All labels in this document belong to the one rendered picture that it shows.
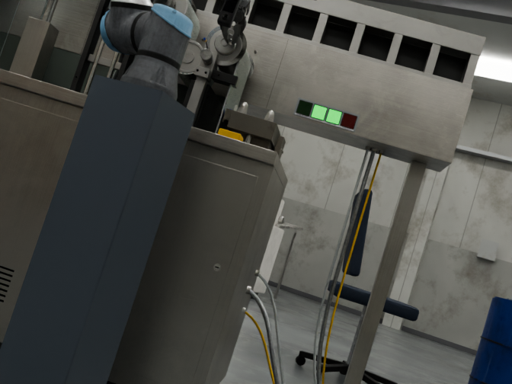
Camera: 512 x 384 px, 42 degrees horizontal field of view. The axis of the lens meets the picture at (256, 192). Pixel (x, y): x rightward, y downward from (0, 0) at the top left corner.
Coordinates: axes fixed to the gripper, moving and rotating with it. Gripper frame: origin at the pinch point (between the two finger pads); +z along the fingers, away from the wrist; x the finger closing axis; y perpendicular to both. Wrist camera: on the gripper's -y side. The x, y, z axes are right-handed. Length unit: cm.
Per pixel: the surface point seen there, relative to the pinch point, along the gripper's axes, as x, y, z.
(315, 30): -22, 43, 13
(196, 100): 4.4, -17.7, 14.7
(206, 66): 5.5, -7.4, 7.4
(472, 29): -149, 638, 306
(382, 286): -78, -14, 82
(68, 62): 70, 12, 39
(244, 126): -13.7, -19.9, 17.6
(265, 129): -20.9, -19.0, 16.9
